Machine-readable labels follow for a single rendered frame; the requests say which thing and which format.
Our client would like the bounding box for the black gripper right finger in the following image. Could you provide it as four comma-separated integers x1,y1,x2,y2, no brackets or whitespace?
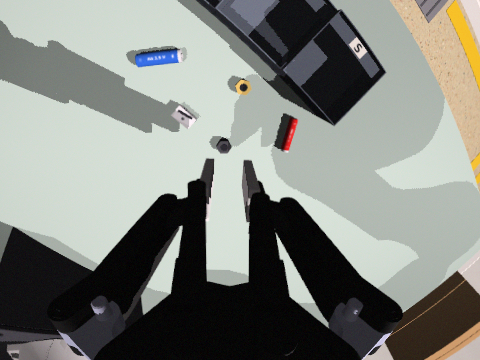
242,160,403,360

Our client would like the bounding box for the blue battery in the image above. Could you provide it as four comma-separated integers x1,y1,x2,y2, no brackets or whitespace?
135,49,183,67

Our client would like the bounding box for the red aaa battery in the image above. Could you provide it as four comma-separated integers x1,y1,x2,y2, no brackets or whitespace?
281,117,298,152

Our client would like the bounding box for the gold hex nut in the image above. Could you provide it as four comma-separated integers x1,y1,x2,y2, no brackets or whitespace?
235,79,251,95

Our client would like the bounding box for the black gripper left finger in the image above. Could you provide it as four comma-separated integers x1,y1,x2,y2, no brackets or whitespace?
47,158,214,360

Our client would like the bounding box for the grey rack of three bins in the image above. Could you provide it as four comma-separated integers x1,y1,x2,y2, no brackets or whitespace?
196,0,387,126

